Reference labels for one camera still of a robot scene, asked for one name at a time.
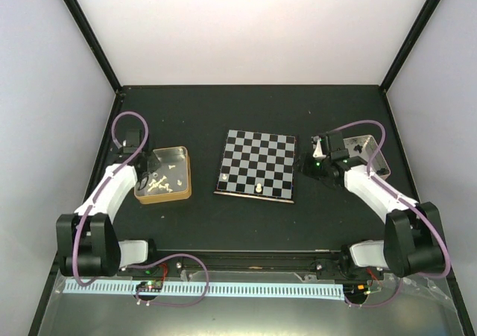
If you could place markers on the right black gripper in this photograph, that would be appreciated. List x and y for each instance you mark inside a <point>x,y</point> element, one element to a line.
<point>304,165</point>

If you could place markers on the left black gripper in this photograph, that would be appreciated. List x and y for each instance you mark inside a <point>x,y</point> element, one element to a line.
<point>156,163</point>

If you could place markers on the black and white chessboard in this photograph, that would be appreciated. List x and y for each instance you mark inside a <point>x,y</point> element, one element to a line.
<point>250,158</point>

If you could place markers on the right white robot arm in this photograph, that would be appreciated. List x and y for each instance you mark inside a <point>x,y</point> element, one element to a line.
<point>412,242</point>

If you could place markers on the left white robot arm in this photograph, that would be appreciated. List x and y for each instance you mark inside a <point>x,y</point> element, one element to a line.
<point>87,244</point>

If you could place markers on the white pieces in tin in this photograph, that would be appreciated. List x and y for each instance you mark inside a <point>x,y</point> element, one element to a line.
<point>169,178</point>

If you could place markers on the black pieces in tray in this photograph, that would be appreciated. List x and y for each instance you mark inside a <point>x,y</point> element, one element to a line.
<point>379,165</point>

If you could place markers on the right circuit board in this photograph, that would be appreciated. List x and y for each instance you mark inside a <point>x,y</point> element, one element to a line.
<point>361,289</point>

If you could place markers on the circuit board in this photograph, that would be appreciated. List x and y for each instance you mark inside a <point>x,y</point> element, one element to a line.
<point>149,286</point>
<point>361,289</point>

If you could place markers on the left circuit board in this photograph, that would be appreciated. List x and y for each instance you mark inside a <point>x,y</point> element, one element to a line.
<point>149,286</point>

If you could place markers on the gold tin tray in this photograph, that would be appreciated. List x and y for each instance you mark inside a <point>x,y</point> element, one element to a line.
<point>169,155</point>

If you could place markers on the pink mesh tray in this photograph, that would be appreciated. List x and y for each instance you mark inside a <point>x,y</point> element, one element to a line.
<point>366,140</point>

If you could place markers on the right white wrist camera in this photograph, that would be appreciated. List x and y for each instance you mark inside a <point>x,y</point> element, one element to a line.
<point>318,152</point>

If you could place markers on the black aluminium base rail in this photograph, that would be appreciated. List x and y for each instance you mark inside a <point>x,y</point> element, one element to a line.
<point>329,265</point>

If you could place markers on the left black frame post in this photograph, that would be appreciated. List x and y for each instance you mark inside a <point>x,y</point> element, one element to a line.
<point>91,39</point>

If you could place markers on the black frame post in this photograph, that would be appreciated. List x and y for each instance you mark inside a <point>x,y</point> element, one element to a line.
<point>91,39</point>
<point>409,42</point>

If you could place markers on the light blue slotted cable duct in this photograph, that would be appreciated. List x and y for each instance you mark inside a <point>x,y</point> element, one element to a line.
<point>211,289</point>

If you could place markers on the right black frame post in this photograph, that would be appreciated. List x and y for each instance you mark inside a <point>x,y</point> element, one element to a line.
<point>409,42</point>

